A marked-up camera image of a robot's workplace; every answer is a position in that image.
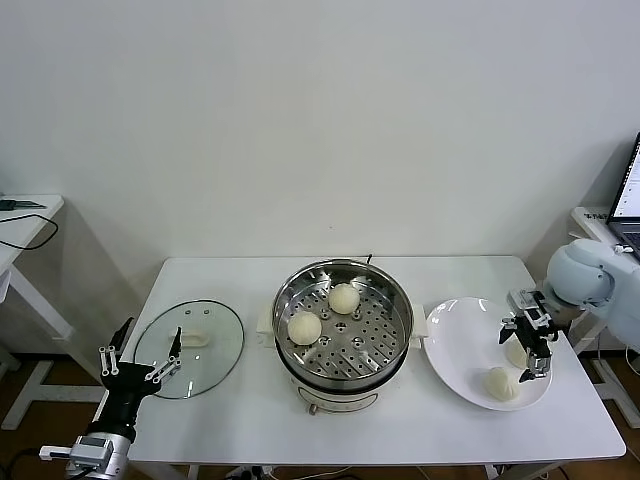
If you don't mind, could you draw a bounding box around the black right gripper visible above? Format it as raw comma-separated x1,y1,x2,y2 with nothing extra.
498,314,554,385

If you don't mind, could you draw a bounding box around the white round plate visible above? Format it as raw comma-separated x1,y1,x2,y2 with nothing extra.
423,297,555,412

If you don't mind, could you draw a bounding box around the white side table with cable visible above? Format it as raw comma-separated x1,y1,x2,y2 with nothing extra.
0,193,110,431

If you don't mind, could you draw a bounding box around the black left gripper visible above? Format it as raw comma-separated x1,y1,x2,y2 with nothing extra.
89,317,182,439

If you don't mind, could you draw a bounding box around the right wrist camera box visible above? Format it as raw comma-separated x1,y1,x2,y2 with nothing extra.
507,288,551,326

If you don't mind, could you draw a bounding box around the black laptop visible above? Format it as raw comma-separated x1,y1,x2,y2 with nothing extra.
605,130,640,261

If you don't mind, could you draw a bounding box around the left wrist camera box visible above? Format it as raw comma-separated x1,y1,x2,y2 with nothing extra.
38,434,114,469

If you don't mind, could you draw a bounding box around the thin black looped cable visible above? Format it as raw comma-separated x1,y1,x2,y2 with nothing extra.
0,213,59,250

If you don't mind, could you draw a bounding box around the perforated stainless steel steamer basket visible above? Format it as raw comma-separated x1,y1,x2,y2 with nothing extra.
255,258,430,387

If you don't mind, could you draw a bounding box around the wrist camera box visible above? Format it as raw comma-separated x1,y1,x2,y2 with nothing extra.
38,434,114,469
507,288,551,326

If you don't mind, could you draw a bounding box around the white steamed baozi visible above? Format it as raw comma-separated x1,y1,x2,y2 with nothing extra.
287,311,323,346
327,282,360,316
482,366,523,402
504,339,530,371

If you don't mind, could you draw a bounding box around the white power strip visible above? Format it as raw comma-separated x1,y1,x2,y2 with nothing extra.
227,464,274,480

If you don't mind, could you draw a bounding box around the glass lid with white handle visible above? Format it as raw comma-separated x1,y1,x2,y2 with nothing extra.
134,298,246,400

